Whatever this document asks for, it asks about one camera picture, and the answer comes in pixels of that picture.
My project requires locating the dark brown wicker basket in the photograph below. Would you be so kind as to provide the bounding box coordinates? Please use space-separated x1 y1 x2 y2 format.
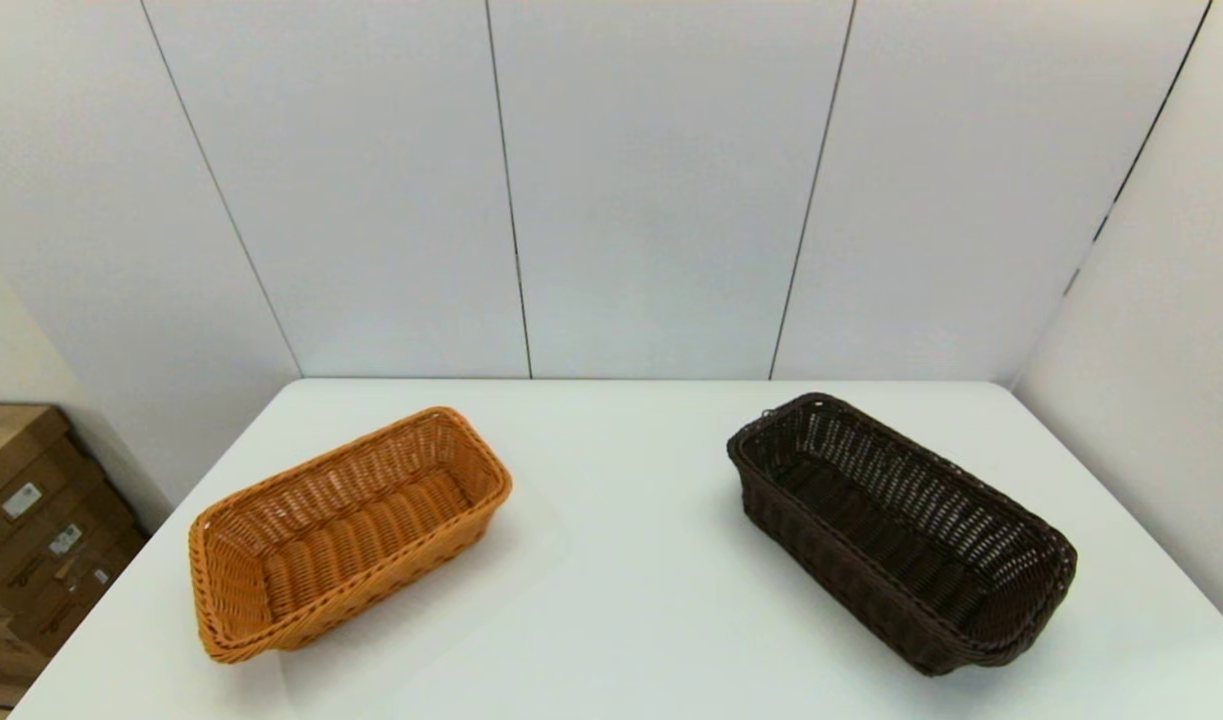
726 392 1079 678

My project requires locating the orange wicker basket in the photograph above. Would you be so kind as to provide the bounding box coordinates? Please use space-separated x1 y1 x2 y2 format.
188 405 514 665

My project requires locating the brown cardboard box white label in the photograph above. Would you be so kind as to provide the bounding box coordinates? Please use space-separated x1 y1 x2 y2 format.
0 403 104 523
11 525 152 657
0 480 137 593

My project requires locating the pale cardboard box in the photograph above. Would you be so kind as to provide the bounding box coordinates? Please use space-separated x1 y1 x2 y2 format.
0 590 52 706

